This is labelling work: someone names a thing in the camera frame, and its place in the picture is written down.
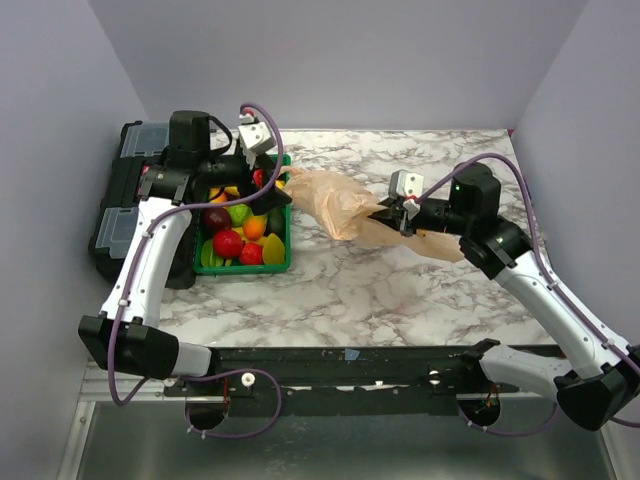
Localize orange green fake mango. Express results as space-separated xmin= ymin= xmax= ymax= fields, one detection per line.
xmin=242 ymin=215 xmax=267 ymax=241

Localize orange plastic bag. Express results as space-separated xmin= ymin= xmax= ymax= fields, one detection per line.
xmin=284 ymin=166 xmax=463 ymax=263

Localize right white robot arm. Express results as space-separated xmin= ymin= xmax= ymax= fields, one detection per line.
xmin=371 ymin=154 xmax=639 ymax=431

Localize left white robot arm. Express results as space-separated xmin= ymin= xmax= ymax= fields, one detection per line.
xmin=78 ymin=103 xmax=291 ymax=395

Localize red fake pomegranate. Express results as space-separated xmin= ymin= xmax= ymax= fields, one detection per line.
xmin=253 ymin=169 xmax=265 ymax=188

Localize dark green fake avocado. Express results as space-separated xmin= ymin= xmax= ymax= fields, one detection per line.
xmin=266 ymin=209 xmax=287 ymax=238

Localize yellow fake banana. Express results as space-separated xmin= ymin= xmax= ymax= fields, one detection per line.
xmin=208 ymin=186 xmax=240 ymax=203

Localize light green fake fruit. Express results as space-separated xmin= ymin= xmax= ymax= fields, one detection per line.
xmin=227 ymin=204 xmax=252 ymax=228

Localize dark red fake apple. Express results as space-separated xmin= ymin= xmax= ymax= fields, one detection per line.
xmin=201 ymin=208 xmax=232 ymax=234

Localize yellow fake starfruit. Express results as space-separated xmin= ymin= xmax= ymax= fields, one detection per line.
xmin=262 ymin=233 xmax=286 ymax=265

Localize red fake strawberry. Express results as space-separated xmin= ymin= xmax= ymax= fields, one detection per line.
xmin=238 ymin=243 xmax=263 ymax=266

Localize green fake starfruit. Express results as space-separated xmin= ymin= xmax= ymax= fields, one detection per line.
xmin=200 ymin=239 xmax=225 ymax=268

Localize black tool box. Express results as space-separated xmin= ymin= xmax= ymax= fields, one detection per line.
xmin=88 ymin=120 xmax=198 ymax=290

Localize green plastic basket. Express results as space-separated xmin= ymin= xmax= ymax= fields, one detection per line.
xmin=194 ymin=173 xmax=291 ymax=276

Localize blue tape piece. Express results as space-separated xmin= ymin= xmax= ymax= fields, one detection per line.
xmin=344 ymin=348 xmax=360 ymax=361

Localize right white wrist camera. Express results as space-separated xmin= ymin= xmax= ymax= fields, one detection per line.
xmin=388 ymin=170 xmax=424 ymax=199

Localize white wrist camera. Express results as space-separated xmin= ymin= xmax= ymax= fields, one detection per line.
xmin=238 ymin=121 xmax=276 ymax=163
xmin=388 ymin=170 xmax=424 ymax=199

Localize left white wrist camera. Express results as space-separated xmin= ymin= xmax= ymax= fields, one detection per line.
xmin=238 ymin=121 xmax=276 ymax=163

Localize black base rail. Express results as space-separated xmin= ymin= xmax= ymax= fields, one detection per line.
xmin=170 ymin=347 xmax=493 ymax=418

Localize aluminium frame rail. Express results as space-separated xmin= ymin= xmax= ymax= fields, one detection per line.
xmin=80 ymin=364 xmax=544 ymax=402

